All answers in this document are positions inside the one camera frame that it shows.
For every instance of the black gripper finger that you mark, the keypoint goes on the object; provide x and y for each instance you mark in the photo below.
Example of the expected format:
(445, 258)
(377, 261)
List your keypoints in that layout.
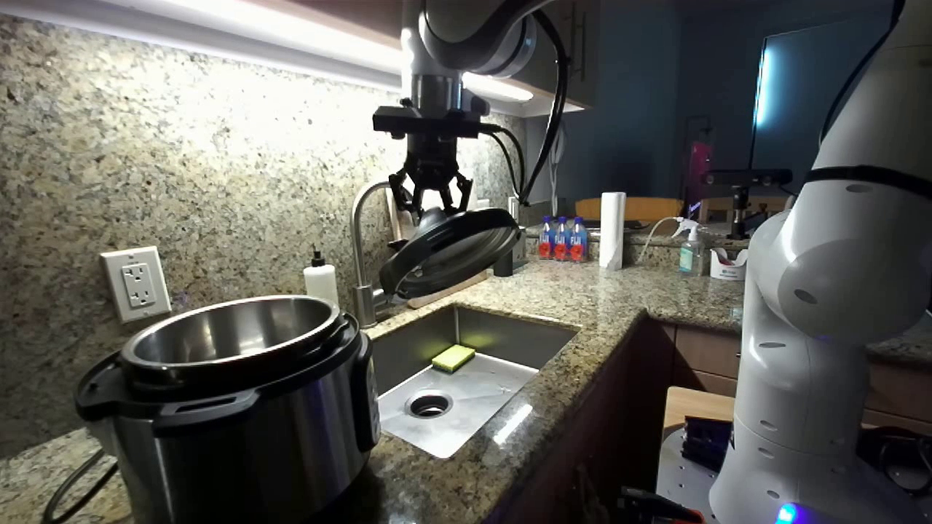
(400, 198)
(458, 197)

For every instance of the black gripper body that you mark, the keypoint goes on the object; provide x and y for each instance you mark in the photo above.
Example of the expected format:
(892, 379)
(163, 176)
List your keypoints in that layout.
(433, 162)

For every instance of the black rice cooker lid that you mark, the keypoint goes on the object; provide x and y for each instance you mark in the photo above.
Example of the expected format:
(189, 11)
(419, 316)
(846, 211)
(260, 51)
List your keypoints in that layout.
(452, 251)

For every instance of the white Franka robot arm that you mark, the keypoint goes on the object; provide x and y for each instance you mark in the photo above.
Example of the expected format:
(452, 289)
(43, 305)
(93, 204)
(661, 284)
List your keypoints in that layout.
(827, 293)

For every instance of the stainless steel sink basin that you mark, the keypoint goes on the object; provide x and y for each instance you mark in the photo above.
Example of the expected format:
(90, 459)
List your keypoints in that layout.
(468, 389)

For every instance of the stainless steel rice cooker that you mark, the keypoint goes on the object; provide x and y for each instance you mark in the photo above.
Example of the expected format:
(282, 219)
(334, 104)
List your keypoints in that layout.
(253, 427)

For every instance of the brushed steel gooseneck faucet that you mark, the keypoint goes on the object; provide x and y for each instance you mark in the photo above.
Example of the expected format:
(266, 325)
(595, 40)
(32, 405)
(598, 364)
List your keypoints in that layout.
(362, 262)

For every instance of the small blue red bottle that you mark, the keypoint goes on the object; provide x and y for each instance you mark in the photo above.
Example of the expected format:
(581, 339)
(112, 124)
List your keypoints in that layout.
(578, 242)
(562, 239)
(546, 239)

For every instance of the white soap bottle black cap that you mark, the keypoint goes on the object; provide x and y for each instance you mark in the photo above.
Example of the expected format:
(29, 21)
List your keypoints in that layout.
(323, 284)

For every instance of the white paper towel roll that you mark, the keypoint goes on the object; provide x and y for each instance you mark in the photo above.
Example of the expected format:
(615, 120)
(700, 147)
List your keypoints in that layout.
(614, 230)

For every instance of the yellow sponge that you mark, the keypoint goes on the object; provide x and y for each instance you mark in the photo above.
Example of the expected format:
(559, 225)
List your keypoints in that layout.
(452, 360)

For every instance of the under-cabinet light strip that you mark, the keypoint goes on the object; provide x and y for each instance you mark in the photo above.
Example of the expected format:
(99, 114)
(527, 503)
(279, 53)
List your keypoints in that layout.
(244, 40)

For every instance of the clear spray bottle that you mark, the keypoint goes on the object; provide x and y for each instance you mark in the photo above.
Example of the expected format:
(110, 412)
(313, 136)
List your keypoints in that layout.
(691, 255)

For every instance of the white mug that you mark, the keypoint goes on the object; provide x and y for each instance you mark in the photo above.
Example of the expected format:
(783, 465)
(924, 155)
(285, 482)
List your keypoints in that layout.
(725, 265)

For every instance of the cardboard box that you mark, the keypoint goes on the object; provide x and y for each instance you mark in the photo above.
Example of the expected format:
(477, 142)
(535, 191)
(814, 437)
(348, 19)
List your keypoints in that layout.
(696, 405)

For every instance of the bright blue screen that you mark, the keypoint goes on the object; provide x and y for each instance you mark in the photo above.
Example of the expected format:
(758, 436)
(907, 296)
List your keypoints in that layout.
(768, 89)

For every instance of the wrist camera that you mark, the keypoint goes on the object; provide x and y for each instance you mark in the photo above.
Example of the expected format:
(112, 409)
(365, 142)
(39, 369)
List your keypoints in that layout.
(426, 120)

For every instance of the white wall outlet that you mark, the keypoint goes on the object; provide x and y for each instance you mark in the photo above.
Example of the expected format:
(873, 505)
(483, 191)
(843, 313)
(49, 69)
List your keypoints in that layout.
(135, 284)

